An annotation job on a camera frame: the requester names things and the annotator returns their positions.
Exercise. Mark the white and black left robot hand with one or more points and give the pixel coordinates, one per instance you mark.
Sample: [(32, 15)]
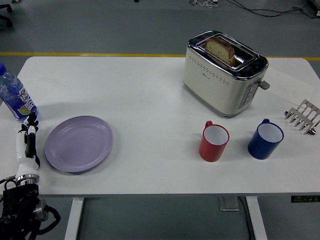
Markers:
[(23, 152)]

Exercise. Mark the purple plate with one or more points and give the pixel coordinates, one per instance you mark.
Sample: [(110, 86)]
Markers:
[(79, 144)]

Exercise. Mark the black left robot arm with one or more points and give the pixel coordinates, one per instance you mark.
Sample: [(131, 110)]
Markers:
[(20, 210)]

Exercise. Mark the clear plastic water bottle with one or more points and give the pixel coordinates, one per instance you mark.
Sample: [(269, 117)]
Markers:
[(15, 96)]

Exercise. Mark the white table leg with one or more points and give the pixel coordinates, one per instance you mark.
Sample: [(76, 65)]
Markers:
[(256, 218), (73, 218)]

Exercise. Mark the black office chair base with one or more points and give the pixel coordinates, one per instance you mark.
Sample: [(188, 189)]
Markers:
[(5, 15)]

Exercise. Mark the red mug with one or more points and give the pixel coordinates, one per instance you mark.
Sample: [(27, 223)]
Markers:
[(213, 142)]

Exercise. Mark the cream and chrome toaster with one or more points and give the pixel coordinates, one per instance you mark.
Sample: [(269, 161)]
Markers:
[(220, 82)]

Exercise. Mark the grey floor socket box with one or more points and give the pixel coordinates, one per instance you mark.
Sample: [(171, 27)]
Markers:
[(228, 203)]

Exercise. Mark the slice of brown bread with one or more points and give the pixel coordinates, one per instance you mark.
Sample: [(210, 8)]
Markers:
[(221, 51)]

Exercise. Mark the blue mug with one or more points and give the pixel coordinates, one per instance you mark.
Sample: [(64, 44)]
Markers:
[(265, 141)]

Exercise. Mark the white sheet of paper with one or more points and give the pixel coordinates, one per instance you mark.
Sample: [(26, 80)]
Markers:
[(290, 85)]

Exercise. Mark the silver metal toast rack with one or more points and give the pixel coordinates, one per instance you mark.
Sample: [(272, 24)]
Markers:
[(303, 117)]

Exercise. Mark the black table control panel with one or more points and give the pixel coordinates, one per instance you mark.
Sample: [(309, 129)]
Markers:
[(305, 199)]

